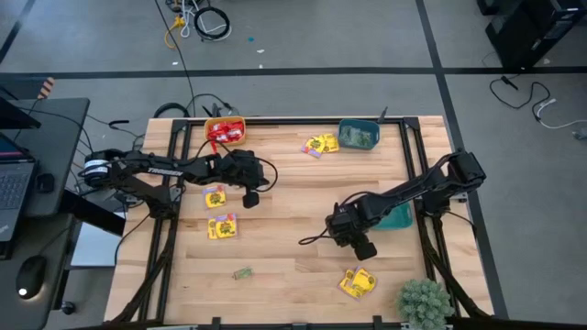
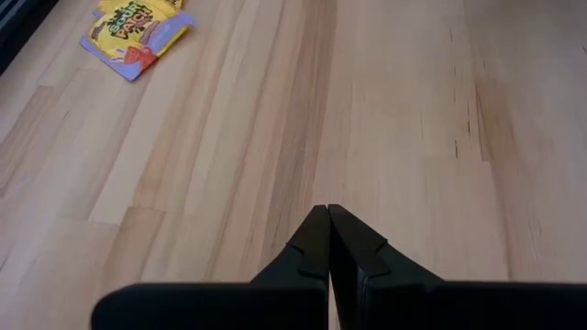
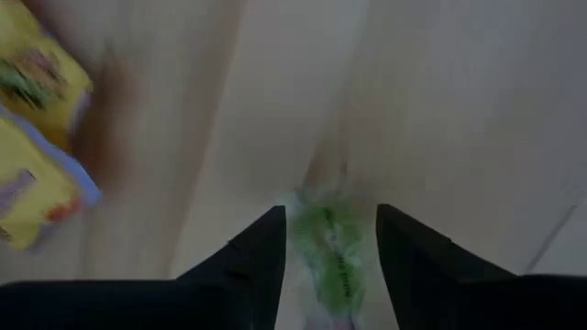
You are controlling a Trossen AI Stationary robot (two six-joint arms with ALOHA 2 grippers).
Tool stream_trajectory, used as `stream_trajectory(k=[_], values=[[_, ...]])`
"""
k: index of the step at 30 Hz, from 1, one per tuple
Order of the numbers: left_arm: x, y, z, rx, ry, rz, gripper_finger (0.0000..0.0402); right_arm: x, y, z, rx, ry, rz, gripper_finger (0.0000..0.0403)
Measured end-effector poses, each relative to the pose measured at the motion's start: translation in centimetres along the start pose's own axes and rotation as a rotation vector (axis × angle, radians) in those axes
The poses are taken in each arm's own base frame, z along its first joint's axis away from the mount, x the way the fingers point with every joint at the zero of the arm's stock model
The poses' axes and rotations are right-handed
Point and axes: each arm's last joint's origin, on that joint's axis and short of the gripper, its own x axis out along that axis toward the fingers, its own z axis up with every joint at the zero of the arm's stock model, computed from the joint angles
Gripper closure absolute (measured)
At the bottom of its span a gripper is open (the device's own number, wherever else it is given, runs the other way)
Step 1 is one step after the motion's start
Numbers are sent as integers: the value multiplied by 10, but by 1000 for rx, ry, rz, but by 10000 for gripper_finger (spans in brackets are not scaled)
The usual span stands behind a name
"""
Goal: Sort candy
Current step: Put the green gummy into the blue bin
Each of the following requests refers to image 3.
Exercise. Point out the clear green candy pack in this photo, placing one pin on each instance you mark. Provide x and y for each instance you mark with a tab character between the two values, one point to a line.
332	256

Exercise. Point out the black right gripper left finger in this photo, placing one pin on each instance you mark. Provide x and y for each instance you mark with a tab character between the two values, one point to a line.
183	307

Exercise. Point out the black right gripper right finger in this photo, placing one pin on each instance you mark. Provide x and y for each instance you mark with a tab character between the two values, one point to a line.
458	302

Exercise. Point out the yellow candy pack purple edge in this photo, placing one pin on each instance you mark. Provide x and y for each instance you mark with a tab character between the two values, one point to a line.
32	197

